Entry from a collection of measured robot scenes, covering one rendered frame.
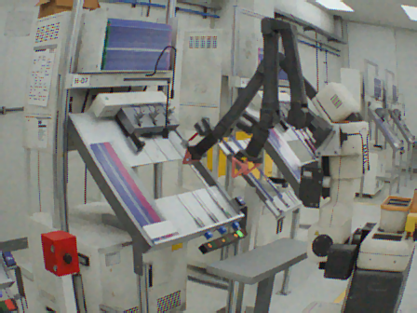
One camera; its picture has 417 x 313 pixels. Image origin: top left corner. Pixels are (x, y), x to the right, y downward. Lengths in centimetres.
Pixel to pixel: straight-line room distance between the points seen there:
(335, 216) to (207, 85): 176
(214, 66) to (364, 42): 677
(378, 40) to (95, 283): 841
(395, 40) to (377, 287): 822
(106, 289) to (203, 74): 179
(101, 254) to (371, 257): 119
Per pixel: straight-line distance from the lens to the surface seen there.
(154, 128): 254
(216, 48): 352
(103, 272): 233
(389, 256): 189
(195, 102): 359
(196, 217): 235
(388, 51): 986
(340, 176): 207
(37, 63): 255
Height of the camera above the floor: 134
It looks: 8 degrees down
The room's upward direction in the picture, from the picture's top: 3 degrees clockwise
